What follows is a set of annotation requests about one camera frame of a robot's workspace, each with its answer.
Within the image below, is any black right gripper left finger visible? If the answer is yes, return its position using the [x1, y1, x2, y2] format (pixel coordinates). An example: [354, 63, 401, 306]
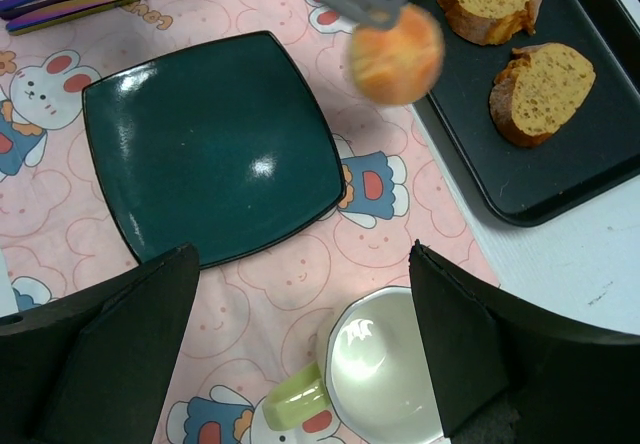
[1, 244, 200, 443]

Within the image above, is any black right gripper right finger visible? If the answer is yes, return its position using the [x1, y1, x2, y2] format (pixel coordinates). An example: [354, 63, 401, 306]
[409, 244, 639, 443]

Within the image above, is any round bun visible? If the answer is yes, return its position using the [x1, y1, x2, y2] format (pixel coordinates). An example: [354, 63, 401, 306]
[347, 4, 445, 106]

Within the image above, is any bread slice right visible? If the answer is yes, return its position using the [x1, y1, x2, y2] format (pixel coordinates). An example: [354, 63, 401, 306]
[489, 42, 596, 148]

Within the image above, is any bread slice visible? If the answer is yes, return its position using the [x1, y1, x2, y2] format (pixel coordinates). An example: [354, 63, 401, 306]
[489, 42, 596, 148]
[437, 0, 542, 46]

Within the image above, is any bread slice left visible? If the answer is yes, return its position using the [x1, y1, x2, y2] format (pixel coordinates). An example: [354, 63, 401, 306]
[437, 0, 542, 46]

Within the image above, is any light green mug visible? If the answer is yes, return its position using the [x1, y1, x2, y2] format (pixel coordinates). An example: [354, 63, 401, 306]
[263, 286, 444, 443]

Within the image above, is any pink bunny placemat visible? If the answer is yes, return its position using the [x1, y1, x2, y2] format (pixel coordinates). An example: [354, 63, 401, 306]
[1, 0, 492, 443]

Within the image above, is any black baking tray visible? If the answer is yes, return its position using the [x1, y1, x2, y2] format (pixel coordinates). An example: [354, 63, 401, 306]
[411, 0, 639, 227]

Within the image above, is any dark teal square plate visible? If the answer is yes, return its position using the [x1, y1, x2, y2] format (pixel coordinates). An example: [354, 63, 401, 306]
[83, 30, 346, 267]

